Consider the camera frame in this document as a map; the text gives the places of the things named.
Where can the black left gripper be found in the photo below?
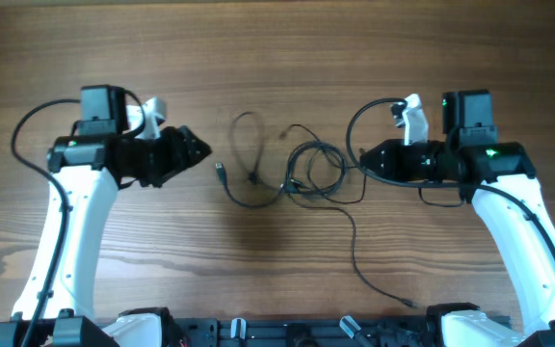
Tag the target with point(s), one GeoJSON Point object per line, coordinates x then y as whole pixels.
{"type": "Point", "coordinates": [177, 155]}

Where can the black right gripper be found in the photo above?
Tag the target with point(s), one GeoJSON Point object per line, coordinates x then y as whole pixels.
{"type": "Point", "coordinates": [395, 167]}

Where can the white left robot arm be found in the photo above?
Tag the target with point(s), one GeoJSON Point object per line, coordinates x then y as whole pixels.
{"type": "Point", "coordinates": [112, 146]}

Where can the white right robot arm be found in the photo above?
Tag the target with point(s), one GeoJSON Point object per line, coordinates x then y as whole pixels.
{"type": "Point", "coordinates": [500, 181]}

